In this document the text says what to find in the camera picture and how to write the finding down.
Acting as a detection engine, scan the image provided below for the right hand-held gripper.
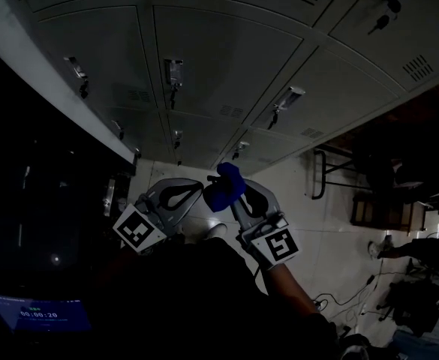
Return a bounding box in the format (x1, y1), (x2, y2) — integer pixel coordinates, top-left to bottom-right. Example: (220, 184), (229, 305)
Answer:
(228, 179), (302, 272)

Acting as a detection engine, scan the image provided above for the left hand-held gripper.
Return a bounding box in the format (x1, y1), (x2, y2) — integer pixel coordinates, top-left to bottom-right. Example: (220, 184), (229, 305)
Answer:
(112, 177), (206, 256)

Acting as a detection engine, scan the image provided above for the blue cloth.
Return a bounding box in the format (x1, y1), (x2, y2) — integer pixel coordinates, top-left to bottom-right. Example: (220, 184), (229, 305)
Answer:
(203, 162), (247, 213)

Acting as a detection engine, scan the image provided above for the grey metal locker door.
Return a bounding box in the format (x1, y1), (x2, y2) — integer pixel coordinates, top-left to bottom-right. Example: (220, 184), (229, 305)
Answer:
(249, 46), (401, 141)

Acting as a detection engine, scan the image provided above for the person's right forearm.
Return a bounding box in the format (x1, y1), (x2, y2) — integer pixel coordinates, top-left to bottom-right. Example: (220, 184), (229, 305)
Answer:
(263, 262), (321, 318)

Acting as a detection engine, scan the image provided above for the person's left forearm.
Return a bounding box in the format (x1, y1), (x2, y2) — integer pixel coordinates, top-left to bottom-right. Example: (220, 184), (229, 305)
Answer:
(95, 249), (141, 288)

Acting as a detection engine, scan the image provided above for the person's white right shoe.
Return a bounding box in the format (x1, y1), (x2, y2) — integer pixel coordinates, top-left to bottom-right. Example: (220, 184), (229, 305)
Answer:
(203, 223), (229, 242)

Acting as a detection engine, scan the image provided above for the person's black clothing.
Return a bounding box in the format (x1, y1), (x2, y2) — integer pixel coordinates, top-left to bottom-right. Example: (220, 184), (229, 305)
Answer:
(87, 236), (340, 360)

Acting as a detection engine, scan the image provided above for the dark wooden crate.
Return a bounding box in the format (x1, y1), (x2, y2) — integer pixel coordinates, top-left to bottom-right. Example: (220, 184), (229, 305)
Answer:
(350, 195), (428, 234)

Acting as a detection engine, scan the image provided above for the dark furniture unit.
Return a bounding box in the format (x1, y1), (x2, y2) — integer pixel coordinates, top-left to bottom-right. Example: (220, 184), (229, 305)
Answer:
(0, 35), (137, 296)

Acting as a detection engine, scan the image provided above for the grey metal locker unit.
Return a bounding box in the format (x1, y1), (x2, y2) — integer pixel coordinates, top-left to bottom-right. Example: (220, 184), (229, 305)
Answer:
(0, 0), (439, 176)

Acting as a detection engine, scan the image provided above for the black office chair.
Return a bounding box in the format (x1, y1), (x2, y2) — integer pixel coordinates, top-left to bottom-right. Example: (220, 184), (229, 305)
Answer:
(376, 281), (439, 339)

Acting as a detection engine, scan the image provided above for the blue lit display screen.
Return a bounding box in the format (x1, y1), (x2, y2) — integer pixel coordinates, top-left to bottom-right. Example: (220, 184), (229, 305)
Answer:
(0, 292), (93, 333)

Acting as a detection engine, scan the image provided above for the silver metal bar handle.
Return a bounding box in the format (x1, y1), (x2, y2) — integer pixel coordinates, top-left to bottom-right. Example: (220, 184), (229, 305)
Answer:
(102, 178), (117, 217)

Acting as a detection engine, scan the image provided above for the tangle of floor cables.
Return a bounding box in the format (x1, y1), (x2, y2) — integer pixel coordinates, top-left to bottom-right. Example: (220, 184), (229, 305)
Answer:
(312, 271), (377, 318)

